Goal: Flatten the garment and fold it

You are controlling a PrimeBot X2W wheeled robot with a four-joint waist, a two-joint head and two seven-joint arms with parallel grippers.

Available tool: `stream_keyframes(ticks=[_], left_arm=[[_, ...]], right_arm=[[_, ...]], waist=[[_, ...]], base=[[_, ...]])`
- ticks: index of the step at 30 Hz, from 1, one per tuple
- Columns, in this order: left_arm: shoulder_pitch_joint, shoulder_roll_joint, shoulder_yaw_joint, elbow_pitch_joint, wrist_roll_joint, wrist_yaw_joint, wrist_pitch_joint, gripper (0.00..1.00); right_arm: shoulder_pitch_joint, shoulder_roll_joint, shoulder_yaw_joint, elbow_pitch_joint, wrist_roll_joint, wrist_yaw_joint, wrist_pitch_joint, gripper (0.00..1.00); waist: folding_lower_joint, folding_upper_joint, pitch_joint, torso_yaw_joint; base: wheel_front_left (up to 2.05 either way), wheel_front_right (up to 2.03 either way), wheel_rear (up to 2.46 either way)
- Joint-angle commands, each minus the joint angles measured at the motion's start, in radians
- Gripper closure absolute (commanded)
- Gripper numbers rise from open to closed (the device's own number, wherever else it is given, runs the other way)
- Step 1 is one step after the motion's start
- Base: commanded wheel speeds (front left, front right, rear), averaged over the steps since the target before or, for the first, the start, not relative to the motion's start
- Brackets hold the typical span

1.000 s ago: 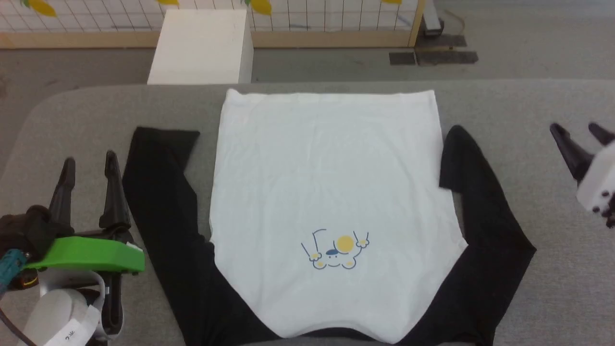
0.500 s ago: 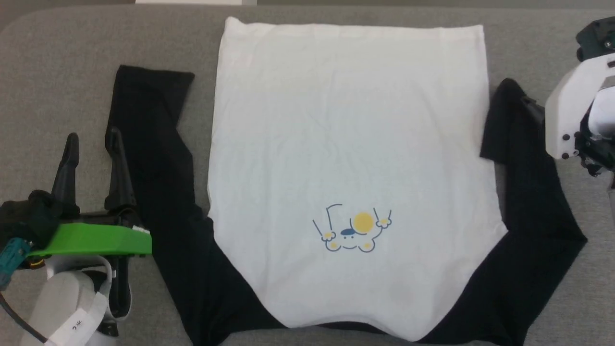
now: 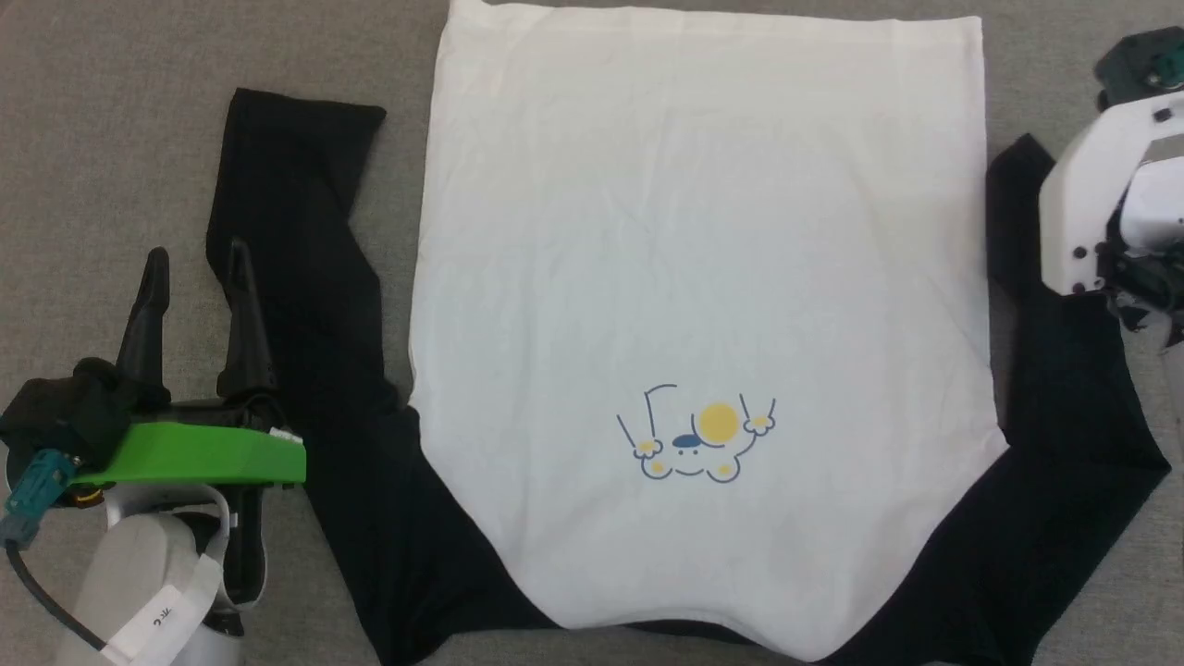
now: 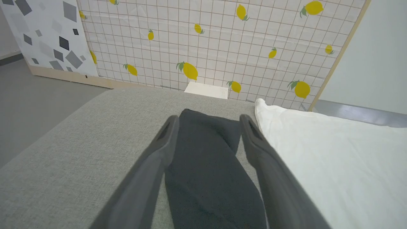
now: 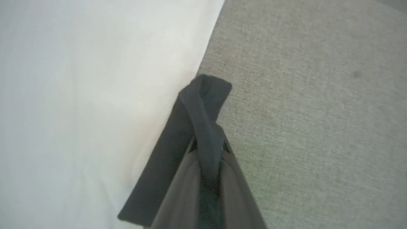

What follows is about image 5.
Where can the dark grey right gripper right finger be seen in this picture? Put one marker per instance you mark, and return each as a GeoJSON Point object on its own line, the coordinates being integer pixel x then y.
{"type": "Point", "coordinates": [237, 197]}

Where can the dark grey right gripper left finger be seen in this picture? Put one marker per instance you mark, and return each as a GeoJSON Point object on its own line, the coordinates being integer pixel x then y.
{"type": "Point", "coordinates": [186, 190]}

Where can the white t-shirt with black trim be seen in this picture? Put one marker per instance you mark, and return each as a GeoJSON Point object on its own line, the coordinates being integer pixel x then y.
{"type": "Point", "coordinates": [79, 95]}

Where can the grey fabric mat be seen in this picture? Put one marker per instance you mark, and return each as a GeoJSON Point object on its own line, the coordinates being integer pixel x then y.
{"type": "Point", "coordinates": [318, 127]}

